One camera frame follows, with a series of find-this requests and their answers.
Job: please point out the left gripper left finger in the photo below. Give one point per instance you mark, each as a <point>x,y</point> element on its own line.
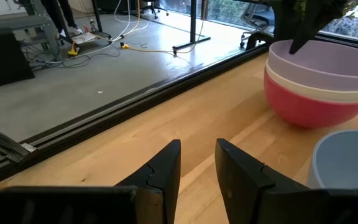
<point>162,174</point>

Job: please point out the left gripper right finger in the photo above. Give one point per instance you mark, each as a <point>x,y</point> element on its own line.
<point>238,174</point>

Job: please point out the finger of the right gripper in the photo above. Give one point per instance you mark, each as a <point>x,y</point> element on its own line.
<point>283,18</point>
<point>312,21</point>

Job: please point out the lavender plastic bowl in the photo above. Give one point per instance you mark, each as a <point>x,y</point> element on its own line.
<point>322,71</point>

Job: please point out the white plastic bowl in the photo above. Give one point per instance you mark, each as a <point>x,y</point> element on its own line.
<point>322,95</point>

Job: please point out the light blue plastic bowl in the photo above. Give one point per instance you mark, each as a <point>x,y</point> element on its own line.
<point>346,161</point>

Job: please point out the black desk leg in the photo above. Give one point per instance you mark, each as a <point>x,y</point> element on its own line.
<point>193,18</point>
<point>96,15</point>

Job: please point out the pink plastic bowl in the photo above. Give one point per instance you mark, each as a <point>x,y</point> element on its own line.
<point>306,113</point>

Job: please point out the black office chair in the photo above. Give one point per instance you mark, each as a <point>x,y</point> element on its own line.
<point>154,6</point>

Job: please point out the yellow power plug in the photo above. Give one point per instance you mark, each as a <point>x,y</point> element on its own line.
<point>73,51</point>

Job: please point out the small bottle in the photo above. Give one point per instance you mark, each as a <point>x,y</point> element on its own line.
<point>92,26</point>

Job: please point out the black computer tower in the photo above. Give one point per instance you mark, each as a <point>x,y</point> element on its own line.
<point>5,59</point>

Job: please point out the person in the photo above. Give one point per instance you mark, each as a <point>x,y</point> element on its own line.
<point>53,12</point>

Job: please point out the grey metal bench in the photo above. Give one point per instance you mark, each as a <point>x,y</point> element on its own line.
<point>11,22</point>

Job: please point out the black rail corner bracket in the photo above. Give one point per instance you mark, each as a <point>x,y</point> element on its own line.
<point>256,35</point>

